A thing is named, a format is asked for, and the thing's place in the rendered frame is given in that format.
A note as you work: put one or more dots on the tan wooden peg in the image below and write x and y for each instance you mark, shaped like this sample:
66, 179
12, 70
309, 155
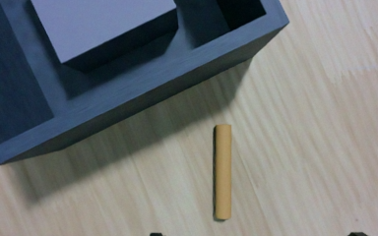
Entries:
223, 171

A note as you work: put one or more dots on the dark grey open box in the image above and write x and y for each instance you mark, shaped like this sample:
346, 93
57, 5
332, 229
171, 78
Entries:
40, 98

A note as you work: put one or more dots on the grey-blue square block with hole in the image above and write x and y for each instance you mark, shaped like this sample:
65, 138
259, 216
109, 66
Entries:
87, 34

